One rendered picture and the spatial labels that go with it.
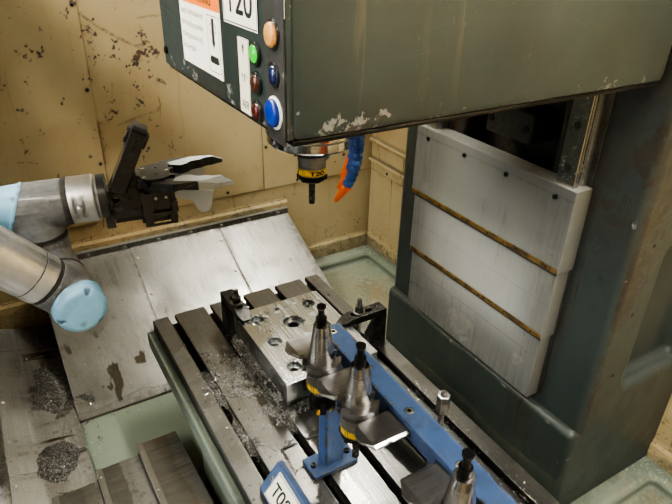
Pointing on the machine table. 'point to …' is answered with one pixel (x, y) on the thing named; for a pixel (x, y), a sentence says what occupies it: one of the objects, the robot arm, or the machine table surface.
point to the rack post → (329, 448)
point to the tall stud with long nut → (442, 405)
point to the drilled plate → (292, 385)
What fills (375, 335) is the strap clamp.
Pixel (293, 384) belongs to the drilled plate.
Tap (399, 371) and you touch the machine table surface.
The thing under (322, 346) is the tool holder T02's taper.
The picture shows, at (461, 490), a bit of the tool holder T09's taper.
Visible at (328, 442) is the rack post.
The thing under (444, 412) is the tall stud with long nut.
